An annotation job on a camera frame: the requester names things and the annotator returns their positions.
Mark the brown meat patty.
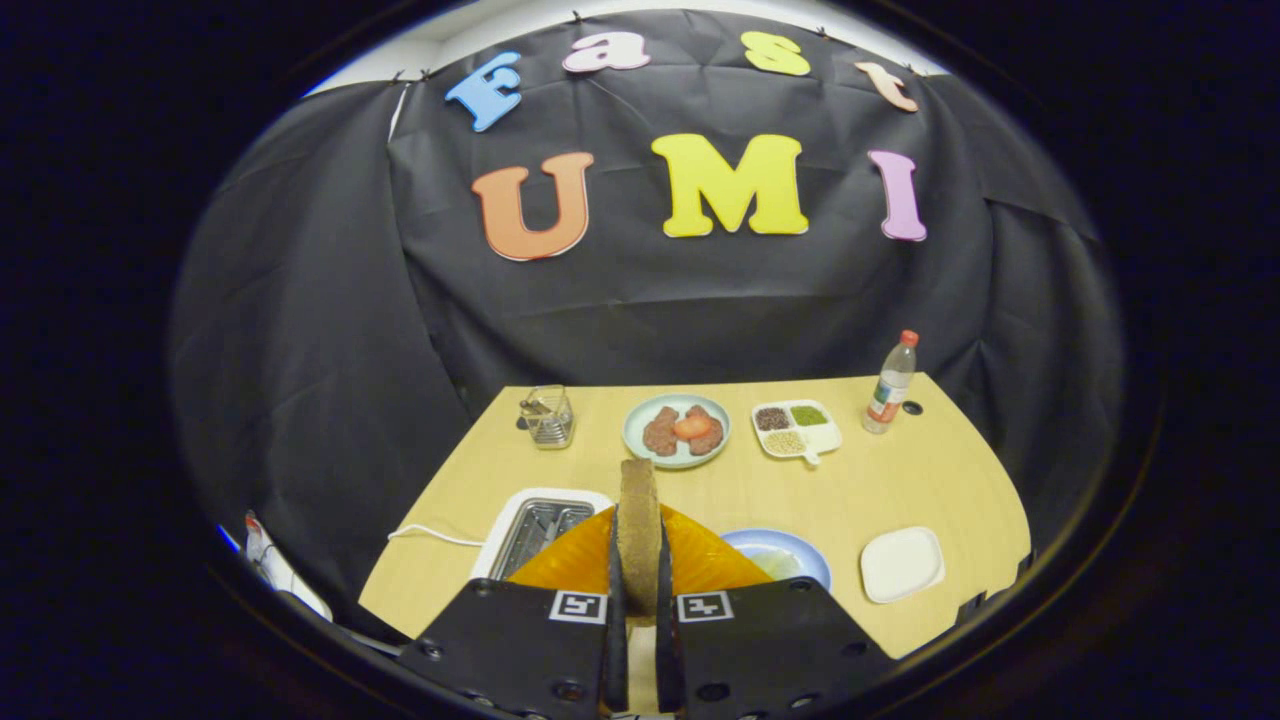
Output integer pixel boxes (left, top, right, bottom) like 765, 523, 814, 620
643, 406, 682, 457
686, 404, 725, 456

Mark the clear plastic water bottle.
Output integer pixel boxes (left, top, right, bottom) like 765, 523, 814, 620
862, 330, 919, 435

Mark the pale green round plate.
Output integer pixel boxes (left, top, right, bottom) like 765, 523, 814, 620
622, 393, 732, 470

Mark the brown toast slice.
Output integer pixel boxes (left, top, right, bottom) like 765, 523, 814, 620
615, 458, 663, 618

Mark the white toaster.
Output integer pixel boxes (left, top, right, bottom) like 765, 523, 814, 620
470, 487, 615, 581

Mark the blue round plate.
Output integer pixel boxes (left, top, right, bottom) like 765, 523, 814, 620
720, 528, 833, 591

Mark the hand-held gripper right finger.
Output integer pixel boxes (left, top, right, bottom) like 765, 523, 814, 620
655, 503, 896, 719

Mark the black backdrop cloth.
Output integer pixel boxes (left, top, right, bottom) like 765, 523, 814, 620
170, 10, 1126, 641

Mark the wire mesh holder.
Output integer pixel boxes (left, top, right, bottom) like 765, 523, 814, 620
518, 385, 575, 450

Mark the white divided condiment dish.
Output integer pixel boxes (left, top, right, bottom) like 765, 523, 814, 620
751, 399, 843, 467

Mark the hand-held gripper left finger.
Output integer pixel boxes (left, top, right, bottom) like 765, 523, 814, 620
398, 505, 629, 719

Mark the white toaster cable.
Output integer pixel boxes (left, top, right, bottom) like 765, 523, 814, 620
388, 523, 486, 548

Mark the white square plate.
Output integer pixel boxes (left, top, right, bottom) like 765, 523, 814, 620
860, 526, 946, 604

